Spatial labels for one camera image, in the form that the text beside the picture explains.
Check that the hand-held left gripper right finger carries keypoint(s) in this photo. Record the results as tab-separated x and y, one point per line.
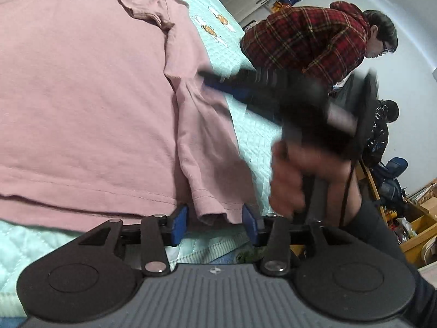
251	227

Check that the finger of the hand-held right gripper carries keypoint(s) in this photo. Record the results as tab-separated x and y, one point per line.
232	90

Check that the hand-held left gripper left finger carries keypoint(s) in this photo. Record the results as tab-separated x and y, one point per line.
179	223

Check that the pink sweatshirt with red print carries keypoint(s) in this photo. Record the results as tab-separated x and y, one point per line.
85	92

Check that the person's right hand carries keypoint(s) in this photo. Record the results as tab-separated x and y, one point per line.
290	181

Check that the blue patterned bed sheet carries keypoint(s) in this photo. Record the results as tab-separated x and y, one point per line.
239	254

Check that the mint bee-print quilted bedspread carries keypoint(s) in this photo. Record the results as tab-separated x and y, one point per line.
252	129

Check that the blue backpack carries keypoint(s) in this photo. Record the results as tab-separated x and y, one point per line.
392	177

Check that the wooden dresser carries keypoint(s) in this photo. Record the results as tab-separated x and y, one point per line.
420	242

